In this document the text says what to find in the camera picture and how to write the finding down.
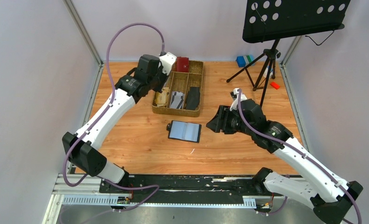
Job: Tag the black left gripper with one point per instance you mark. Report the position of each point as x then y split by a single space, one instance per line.
161 80

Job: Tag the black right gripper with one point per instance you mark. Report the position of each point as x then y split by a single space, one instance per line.
220 119

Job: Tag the black card holder with sleeves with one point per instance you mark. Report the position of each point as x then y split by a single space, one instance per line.
185 131

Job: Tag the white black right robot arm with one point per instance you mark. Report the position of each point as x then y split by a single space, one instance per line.
329 196

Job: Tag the gold cards stack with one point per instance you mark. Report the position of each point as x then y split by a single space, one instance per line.
162 98

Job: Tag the red card wallet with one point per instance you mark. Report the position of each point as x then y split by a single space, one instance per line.
182 64

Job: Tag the silver black cards stack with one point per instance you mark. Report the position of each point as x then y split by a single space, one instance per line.
177 100

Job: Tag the woven wicker tray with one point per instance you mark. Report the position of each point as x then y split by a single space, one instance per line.
182 81

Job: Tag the blue block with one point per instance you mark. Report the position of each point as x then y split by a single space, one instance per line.
242 61

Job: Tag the red block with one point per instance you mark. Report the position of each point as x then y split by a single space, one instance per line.
275 85

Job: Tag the green block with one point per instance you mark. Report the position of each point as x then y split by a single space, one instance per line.
249 59

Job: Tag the black music stand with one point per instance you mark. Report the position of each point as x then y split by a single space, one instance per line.
273 20

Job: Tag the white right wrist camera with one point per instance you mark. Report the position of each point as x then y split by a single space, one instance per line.
238 97

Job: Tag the white slotted cable duct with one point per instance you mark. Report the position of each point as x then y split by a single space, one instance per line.
181 199

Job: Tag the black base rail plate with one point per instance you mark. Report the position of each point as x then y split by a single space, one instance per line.
242 185

